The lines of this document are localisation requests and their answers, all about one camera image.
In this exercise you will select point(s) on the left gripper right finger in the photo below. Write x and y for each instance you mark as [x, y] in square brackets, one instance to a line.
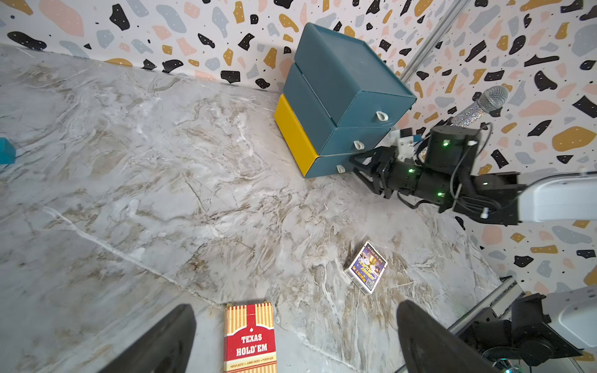
[428, 347]

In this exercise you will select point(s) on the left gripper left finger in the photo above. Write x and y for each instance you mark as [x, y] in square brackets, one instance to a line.
[166, 347]

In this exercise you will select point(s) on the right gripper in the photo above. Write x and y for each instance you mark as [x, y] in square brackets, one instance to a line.
[387, 172]

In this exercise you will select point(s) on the teal drawer cabinet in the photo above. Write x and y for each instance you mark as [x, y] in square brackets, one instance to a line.
[339, 99]

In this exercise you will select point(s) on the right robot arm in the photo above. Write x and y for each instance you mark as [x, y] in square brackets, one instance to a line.
[436, 170]

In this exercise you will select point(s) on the red Texas Hold'em card box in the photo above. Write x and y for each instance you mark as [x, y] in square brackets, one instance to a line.
[250, 343]

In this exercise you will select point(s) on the purple playing card box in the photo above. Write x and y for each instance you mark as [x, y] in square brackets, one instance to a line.
[367, 268]

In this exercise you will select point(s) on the glitter microphone on stand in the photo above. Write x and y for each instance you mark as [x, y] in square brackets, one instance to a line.
[490, 100]

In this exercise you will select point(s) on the teal block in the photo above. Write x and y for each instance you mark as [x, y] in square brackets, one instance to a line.
[7, 152]

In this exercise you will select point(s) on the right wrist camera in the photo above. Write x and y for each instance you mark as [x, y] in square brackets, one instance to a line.
[406, 142]

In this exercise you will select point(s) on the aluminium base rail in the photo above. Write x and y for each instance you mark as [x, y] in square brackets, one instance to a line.
[505, 293]

